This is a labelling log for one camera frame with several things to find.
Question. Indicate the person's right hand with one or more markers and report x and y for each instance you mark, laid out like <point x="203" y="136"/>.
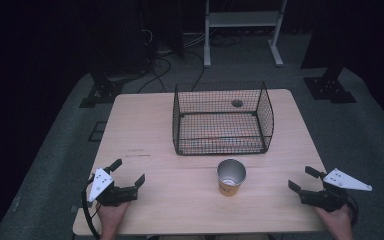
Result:
<point x="336" y="221"/>

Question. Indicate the person's left hand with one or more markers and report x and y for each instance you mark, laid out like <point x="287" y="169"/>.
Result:
<point x="111" y="218"/>

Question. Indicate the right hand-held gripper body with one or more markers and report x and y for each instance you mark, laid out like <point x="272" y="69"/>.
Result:
<point x="326" y="198"/>

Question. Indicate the white metal stand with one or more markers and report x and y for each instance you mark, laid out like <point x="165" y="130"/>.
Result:
<point x="243" y="19"/>

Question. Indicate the black stand base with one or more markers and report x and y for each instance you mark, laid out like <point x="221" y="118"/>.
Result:
<point x="101" y="91"/>
<point x="330" y="88"/>

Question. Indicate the metal cup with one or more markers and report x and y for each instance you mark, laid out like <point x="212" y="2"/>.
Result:
<point x="230" y="180"/>

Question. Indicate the dark round object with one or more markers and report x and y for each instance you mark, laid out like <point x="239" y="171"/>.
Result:
<point x="237" y="103"/>

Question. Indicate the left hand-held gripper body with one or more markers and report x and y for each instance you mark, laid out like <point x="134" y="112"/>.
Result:
<point x="115" y="195"/>

